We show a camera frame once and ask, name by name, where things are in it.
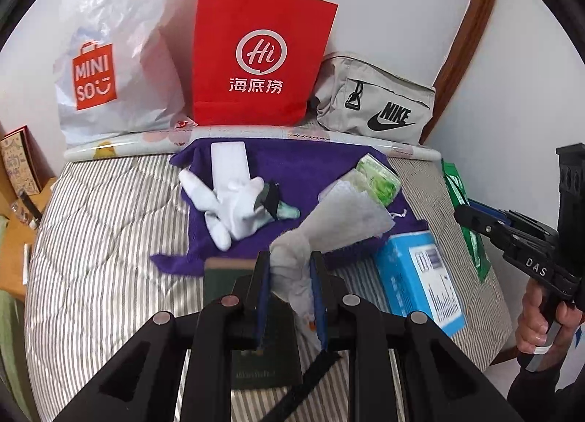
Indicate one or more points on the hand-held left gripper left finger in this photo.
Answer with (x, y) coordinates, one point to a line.
(262, 303)

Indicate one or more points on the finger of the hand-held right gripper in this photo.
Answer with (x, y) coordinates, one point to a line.
(480, 223)
(496, 214)

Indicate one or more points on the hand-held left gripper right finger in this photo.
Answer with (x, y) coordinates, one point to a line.
(318, 303)

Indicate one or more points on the white tissue sheet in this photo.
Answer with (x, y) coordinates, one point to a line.
(347, 216)

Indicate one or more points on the person's right forearm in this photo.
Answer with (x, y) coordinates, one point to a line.
(562, 394)

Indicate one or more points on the person's right hand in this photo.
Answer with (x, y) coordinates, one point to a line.
(530, 312)

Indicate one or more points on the dark green box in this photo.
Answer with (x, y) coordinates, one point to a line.
(219, 280)

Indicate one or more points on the green wet wipes packet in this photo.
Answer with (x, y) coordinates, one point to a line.
(454, 179)

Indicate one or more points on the blue tissue box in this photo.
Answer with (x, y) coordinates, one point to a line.
(402, 275)

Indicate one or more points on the light green sock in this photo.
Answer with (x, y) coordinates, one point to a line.
(288, 211)

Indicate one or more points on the green tissue pack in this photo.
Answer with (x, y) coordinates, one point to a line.
(379, 179)

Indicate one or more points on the purple towel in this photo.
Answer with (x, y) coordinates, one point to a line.
(292, 166)

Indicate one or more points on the white foam block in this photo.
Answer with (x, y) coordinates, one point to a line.
(228, 161)

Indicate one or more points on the rolled printed white mat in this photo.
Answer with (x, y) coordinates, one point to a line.
(228, 131)

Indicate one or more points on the beige waist bag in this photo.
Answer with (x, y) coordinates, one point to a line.
(338, 97)

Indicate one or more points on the wooden bedside cabinet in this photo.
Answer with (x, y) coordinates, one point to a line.
(13, 266)

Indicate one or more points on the green cloth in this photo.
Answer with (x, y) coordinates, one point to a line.
(13, 349)

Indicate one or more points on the small glass jar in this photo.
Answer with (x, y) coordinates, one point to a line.
(20, 214)

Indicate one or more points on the brown illustrated notebook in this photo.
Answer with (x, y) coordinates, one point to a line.
(18, 161)

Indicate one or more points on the red paper bag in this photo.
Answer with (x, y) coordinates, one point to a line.
(256, 10)

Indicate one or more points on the white plastic shopping bag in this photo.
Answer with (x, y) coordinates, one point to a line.
(137, 38)

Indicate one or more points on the wooden bed frame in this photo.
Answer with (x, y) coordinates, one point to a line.
(470, 19)

